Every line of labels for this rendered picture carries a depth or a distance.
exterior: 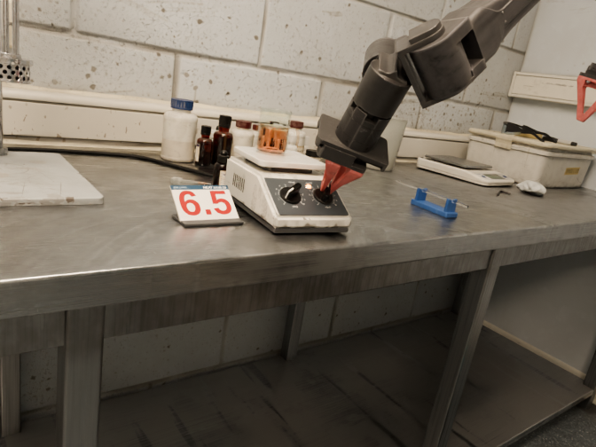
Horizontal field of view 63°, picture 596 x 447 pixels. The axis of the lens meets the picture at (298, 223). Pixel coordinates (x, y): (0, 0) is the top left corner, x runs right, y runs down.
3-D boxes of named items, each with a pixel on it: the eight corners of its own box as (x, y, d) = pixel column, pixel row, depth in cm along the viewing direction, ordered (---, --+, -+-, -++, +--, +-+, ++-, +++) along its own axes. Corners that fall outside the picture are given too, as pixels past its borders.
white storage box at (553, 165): (588, 189, 174) (601, 149, 170) (537, 190, 152) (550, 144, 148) (510, 169, 198) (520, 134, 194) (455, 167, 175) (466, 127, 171)
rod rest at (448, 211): (457, 217, 95) (462, 200, 94) (445, 218, 94) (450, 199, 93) (420, 203, 103) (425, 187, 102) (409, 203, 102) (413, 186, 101)
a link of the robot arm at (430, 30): (442, 24, 53) (467, 90, 57) (436, -7, 62) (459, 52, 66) (344, 72, 58) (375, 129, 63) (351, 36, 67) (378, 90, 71)
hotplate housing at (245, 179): (350, 234, 73) (360, 183, 70) (272, 236, 66) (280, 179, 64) (284, 194, 91) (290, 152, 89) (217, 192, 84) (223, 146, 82)
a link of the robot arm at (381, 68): (373, 65, 56) (417, 85, 57) (376, 42, 61) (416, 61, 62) (348, 113, 60) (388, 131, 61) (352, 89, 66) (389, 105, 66)
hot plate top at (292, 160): (329, 171, 76) (330, 165, 76) (260, 167, 70) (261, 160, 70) (294, 155, 86) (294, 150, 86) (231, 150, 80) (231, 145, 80)
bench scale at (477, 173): (484, 188, 139) (489, 172, 138) (412, 168, 158) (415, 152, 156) (515, 187, 151) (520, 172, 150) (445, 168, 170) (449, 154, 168)
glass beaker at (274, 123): (250, 151, 80) (256, 101, 78) (281, 154, 82) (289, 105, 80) (257, 157, 75) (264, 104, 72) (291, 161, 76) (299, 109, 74)
